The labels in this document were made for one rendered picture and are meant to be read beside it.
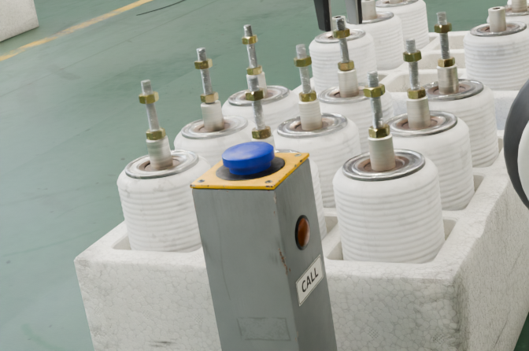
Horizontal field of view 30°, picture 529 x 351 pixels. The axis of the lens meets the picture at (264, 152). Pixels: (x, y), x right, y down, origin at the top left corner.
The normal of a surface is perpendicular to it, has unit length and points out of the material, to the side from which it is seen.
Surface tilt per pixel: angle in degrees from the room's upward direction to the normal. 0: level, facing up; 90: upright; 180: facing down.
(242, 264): 90
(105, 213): 0
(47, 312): 0
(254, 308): 90
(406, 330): 90
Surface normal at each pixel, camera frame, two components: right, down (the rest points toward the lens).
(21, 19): 0.91, -0.01
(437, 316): -0.41, 0.34
